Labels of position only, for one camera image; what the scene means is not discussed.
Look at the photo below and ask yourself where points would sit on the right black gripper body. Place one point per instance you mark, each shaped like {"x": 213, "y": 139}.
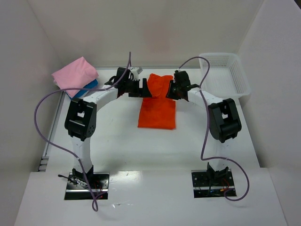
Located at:
{"x": 174, "y": 89}

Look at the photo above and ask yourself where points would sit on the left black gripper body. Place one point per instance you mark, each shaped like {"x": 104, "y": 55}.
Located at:
{"x": 135, "y": 88}

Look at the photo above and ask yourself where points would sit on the orange t shirt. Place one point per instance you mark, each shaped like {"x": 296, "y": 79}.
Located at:
{"x": 158, "y": 112}

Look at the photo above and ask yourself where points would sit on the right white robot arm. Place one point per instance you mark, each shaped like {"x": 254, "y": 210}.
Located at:
{"x": 222, "y": 122}

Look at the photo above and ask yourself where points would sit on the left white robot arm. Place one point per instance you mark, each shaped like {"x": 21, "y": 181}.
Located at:
{"x": 81, "y": 116}

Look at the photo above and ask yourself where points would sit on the blue folded t shirt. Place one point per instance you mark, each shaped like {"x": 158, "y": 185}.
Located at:
{"x": 82, "y": 93}

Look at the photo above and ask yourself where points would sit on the white plastic basket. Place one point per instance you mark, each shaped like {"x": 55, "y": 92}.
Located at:
{"x": 224, "y": 75}

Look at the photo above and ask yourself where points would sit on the pink folded t shirt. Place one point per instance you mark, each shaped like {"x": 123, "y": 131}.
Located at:
{"x": 77, "y": 74}

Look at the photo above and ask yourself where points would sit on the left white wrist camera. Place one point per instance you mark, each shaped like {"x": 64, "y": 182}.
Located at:
{"x": 136, "y": 71}

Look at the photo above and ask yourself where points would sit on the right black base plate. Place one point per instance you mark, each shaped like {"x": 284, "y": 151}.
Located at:
{"x": 203, "y": 187}

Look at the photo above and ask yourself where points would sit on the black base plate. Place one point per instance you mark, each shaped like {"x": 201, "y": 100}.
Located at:
{"x": 77, "y": 189}
{"x": 203, "y": 187}

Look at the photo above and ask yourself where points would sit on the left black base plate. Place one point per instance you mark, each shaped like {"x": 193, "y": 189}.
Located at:
{"x": 77, "y": 189}

